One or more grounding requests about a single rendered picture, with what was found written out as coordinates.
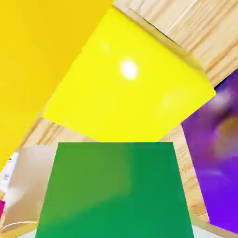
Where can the small yellow cube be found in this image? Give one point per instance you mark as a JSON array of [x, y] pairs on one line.
[[119, 96]]

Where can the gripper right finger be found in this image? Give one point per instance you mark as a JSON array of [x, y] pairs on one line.
[[199, 234]]

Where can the small green cube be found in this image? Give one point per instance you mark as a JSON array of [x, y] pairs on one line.
[[115, 191]]

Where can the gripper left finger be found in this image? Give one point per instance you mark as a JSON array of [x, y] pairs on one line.
[[30, 235]]

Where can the large amber box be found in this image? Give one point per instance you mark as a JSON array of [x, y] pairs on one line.
[[33, 55]]

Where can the large purple box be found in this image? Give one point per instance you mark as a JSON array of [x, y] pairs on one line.
[[217, 167]]

